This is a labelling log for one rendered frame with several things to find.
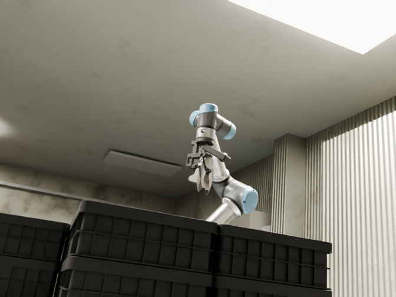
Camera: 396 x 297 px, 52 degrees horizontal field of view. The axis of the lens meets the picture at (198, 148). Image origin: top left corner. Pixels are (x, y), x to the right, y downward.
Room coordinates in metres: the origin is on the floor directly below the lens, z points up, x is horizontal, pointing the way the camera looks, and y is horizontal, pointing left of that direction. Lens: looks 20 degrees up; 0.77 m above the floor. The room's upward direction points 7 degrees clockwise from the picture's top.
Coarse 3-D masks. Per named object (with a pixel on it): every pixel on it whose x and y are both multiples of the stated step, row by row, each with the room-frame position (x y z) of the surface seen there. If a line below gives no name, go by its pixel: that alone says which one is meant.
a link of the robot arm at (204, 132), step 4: (200, 128) 1.47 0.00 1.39; (204, 128) 1.46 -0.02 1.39; (208, 128) 1.46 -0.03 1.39; (200, 132) 1.47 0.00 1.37; (204, 132) 1.46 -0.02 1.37; (208, 132) 1.46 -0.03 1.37; (212, 132) 1.47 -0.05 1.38; (196, 136) 1.48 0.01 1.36; (200, 136) 1.47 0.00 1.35; (204, 136) 1.46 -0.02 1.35; (208, 136) 1.46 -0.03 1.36; (212, 136) 1.47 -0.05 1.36
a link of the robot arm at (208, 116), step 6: (204, 108) 1.46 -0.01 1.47; (210, 108) 1.46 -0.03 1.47; (216, 108) 1.48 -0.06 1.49; (198, 114) 1.49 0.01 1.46; (204, 114) 1.46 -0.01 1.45; (210, 114) 1.46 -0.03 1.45; (216, 114) 1.48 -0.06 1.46; (198, 120) 1.49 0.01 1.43; (204, 120) 1.46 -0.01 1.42; (210, 120) 1.46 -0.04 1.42; (216, 120) 1.48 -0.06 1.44; (198, 126) 1.48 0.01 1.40; (204, 126) 1.46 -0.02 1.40; (210, 126) 1.46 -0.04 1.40; (216, 126) 1.50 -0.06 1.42
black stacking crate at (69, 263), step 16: (64, 272) 1.05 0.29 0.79; (80, 272) 0.82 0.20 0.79; (96, 272) 0.83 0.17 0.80; (112, 272) 0.83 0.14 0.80; (128, 272) 0.84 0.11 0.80; (144, 272) 0.85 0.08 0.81; (160, 272) 0.86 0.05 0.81; (176, 272) 0.87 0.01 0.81; (192, 272) 0.88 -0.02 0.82; (64, 288) 0.84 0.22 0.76; (80, 288) 0.82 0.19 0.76; (96, 288) 0.83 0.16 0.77; (112, 288) 0.84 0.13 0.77; (128, 288) 0.85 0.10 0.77; (144, 288) 0.86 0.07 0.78; (160, 288) 0.87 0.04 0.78; (176, 288) 0.88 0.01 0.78; (192, 288) 0.89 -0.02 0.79
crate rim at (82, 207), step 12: (84, 204) 0.81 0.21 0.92; (96, 204) 0.81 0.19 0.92; (108, 204) 0.82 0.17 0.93; (120, 216) 0.83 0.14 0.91; (132, 216) 0.84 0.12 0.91; (144, 216) 0.84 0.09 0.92; (156, 216) 0.85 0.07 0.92; (168, 216) 0.86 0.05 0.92; (180, 216) 0.87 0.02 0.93; (192, 228) 0.88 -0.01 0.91; (204, 228) 0.88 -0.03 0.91; (216, 228) 0.90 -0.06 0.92
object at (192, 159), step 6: (198, 138) 1.47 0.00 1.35; (204, 138) 1.46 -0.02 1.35; (192, 144) 1.51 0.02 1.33; (198, 144) 1.50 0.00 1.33; (210, 144) 1.49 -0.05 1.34; (198, 150) 1.50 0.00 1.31; (204, 150) 1.49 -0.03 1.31; (192, 156) 1.48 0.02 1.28; (198, 156) 1.47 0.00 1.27; (204, 156) 1.45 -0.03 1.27; (210, 156) 1.48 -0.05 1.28; (192, 162) 1.49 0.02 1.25; (198, 162) 1.47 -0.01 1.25; (204, 162) 1.45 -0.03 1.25; (210, 162) 1.49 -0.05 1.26; (192, 168) 1.50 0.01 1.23; (204, 168) 1.48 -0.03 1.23; (210, 168) 1.49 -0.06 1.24
